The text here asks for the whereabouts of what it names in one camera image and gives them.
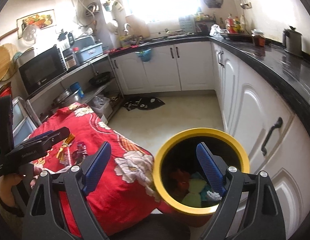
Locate black wok pan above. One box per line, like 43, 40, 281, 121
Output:
89, 72, 111, 87

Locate round bamboo tray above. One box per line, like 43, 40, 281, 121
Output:
0, 43, 18, 81

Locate yellow packet wrapper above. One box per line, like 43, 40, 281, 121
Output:
56, 133, 75, 160

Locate grey plastic drawer unit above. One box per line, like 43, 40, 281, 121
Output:
12, 96, 42, 145

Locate red floral tablecloth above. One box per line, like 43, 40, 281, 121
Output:
31, 103, 161, 236

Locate white kitchen cabinets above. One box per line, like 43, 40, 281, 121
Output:
110, 41, 310, 239

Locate red plastic basin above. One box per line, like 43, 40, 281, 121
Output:
0, 82, 12, 97

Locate purple snack wrapper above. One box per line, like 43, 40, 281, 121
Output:
72, 141, 88, 165

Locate steel pot with lid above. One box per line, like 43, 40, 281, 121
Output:
53, 89, 81, 108

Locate black countertop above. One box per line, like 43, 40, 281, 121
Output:
110, 35, 310, 137

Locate black microwave oven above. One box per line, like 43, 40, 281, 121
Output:
18, 45, 67, 95

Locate blue dish rack box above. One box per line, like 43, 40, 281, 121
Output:
72, 36, 103, 64

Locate orange wrapper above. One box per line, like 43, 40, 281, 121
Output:
170, 169, 191, 192

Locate black floor mat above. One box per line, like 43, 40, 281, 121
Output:
123, 96, 165, 111

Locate person's left hand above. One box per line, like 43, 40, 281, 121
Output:
0, 173, 26, 208

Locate black electric kettle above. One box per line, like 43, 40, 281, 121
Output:
57, 29, 75, 52

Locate blue hanging basket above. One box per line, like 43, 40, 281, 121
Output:
135, 48, 153, 62

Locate yellow black trash bin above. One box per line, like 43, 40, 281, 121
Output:
153, 128, 250, 228

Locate grey metal kettle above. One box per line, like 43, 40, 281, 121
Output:
282, 26, 302, 57

